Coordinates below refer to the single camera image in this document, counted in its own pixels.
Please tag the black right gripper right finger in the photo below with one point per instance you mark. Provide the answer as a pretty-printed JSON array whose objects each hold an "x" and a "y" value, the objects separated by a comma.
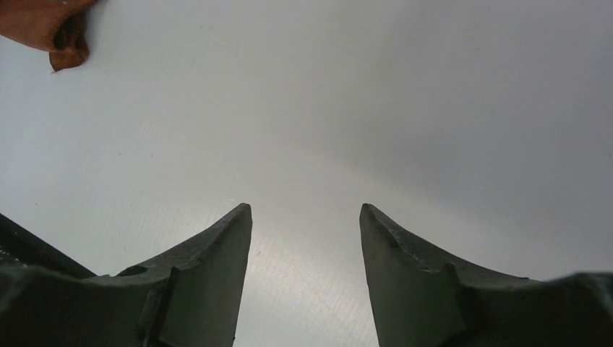
[{"x": 420, "y": 294}]

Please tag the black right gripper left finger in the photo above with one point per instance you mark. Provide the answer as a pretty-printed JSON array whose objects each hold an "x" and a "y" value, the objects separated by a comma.
[{"x": 198, "y": 285}]

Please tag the brown towel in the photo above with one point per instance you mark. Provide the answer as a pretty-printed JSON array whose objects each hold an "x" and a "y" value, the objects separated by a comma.
[{"x": 56, "y": 27}]

